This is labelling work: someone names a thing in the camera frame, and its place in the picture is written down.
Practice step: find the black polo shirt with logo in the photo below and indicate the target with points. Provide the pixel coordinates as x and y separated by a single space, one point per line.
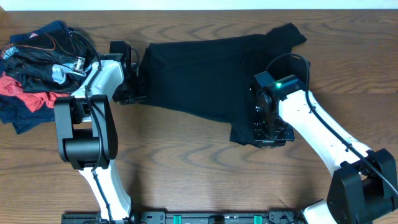
212 78

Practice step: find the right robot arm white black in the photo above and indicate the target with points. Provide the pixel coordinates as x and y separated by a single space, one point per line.
364 182

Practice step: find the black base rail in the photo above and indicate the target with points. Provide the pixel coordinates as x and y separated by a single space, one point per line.
162 217

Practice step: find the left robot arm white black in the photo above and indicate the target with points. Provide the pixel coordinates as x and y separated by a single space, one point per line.
87 136

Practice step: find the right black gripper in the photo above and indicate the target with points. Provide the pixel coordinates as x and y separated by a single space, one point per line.
263 141

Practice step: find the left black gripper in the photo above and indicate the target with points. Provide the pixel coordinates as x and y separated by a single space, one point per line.
140 96

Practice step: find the red garment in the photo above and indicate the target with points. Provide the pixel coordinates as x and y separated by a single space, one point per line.
33 101

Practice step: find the navy blue garment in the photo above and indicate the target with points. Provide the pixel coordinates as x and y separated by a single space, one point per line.
13 110

